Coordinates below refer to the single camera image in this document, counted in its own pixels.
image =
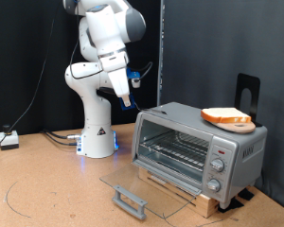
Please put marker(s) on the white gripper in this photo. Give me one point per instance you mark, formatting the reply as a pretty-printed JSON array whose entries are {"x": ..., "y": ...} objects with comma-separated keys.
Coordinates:
[{"x": 120, "y": 82}]

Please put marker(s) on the toy bread slice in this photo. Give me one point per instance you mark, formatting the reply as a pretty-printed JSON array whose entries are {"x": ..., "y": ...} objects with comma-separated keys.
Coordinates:
[{"x": 224, "y": 115}]

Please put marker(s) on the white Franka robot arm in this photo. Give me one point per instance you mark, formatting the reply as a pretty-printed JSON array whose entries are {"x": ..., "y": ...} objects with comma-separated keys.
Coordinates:
[{"x": 94, "y": 135}]

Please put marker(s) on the silver oven knob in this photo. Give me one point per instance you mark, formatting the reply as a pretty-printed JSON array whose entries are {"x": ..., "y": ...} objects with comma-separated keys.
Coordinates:
[
  {"x": 217, "y": 164},
  {"x": 213, "y": 185}
]

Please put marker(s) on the silver toaster oven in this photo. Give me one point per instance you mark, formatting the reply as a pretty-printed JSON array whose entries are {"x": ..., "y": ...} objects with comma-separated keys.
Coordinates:
[{"x": 243, "y": 151}]

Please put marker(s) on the black metal bookend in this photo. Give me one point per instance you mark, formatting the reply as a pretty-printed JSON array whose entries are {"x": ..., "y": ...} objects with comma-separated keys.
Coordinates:
[{"x": 239, "y": 82}]

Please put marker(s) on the small round wooden board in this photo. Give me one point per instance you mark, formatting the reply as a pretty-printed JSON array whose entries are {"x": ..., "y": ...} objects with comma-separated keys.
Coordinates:
[{"x": 239, "y": 128}]

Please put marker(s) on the grey backdrop curtain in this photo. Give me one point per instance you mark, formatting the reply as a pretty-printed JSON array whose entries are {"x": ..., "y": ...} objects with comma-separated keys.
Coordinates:
[{"x": 227, "y": 38}]

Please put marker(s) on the black backdrop curtain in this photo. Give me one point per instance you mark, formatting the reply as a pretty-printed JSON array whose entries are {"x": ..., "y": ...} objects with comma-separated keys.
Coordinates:
[{"x": 15, "y": 47}]

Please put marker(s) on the white emergency stop box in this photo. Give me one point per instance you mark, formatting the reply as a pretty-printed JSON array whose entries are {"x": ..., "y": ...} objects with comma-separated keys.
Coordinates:
[{"x": 9, "y": 140}]

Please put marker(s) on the wooden slatted block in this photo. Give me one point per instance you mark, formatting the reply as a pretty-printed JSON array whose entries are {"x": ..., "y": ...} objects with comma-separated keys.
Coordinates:
[{"x": 206, "y": 205}]

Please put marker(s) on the black foam pad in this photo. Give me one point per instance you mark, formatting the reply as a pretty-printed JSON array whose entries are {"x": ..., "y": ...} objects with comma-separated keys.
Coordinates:
[
  {"x": 246, "y": 194},
  {"x": 230, "y": 205}
]

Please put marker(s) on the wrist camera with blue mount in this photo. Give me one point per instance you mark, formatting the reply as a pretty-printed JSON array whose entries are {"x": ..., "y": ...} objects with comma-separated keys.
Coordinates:
[{"x": 134, "y": 75}]

